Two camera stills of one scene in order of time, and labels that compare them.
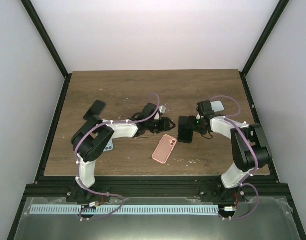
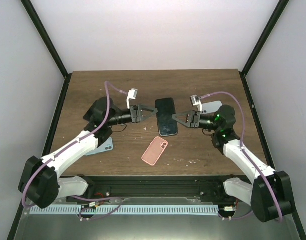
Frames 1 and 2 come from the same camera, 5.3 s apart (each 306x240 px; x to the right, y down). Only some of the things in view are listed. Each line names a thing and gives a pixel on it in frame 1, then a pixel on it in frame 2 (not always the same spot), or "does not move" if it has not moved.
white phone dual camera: x=217 y=106 does not move
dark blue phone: x=95 y=109 does not move
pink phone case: x=164 y=149 → x=155 y=151
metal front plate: x=156 y=227 does not move
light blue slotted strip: x=89 y=209 does not move
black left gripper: x=164 y=125 → x=138 y=113
